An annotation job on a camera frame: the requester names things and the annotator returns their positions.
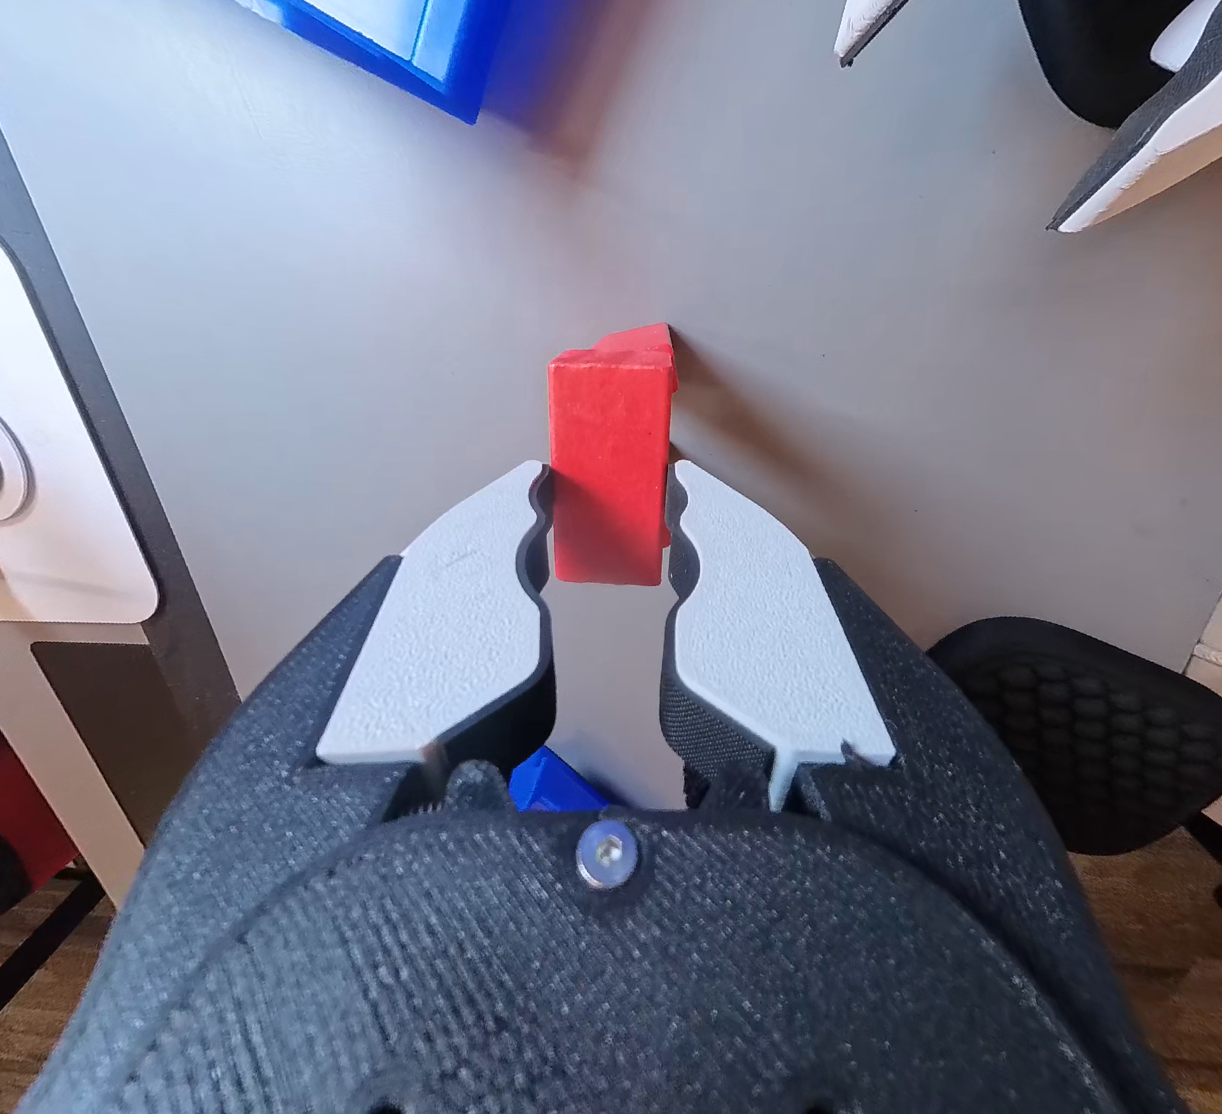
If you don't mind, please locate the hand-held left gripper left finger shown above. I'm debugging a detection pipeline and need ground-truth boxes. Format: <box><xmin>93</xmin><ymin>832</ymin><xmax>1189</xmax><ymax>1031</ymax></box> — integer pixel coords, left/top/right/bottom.
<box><xmin>314</xmin><ymin>460</ymin><xmax>556</xmax><ymax>767</ymax></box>

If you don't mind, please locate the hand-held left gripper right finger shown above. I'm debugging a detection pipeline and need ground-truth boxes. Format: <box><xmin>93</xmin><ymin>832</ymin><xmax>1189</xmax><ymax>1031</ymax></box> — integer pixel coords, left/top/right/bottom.
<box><xmin>661</xmin><ymin>460</ymin><xmax>898</xmax><ymax>813</ymax></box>

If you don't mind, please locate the red rectangular wooden block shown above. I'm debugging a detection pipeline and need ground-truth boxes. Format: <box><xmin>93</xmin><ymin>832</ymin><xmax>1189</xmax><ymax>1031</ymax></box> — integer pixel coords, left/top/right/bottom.
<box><xmin>545</xmin><ymin>351</ymin><xmax>668</xmax><ymax>588</ymax></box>
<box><xmin>590</xmin><ymin>324</ymin><xmax>681</xmax><ymax>552</ymax></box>

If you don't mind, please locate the black wrist rest pad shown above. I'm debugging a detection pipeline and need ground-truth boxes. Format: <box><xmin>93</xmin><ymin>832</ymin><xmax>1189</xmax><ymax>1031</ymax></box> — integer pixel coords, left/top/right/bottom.
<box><xmin>927</xmin><ymin>617</ymin><xmax>1222</xmax><ymax>858</ymax></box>

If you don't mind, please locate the white lamp base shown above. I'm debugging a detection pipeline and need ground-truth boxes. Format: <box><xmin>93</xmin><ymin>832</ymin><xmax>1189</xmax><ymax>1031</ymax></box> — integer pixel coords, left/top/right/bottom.
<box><xmin>0</xmin><ymin>248</ymin><xmax>158</xmax><ymax>624</ymax></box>

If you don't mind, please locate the dark red bag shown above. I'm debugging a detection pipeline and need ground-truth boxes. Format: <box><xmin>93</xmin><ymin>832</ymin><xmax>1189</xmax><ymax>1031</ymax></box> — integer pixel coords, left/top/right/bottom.
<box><xmin>0</xmin><ymin>742</ymin><xmax>77</xmax><ymax>896</ymax></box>

